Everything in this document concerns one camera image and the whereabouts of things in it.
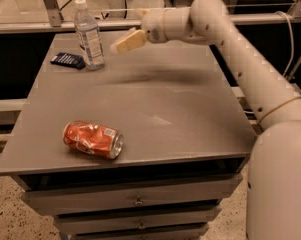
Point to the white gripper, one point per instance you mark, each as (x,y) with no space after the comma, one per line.
(154,24)

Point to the clear plastic water bottle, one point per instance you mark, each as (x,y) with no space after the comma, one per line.
(87,31)

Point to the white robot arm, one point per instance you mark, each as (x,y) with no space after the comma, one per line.
(274,183)

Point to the blue rxbar blueberry wrapper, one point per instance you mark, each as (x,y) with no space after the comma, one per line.
(68,60)

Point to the crushed orange soda can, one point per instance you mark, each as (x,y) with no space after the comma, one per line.
(93,139)

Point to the grey drawer cabinet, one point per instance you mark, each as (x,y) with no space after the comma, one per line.
(185,142)

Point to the metal railing frame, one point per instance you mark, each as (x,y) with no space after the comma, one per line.
(26,16)

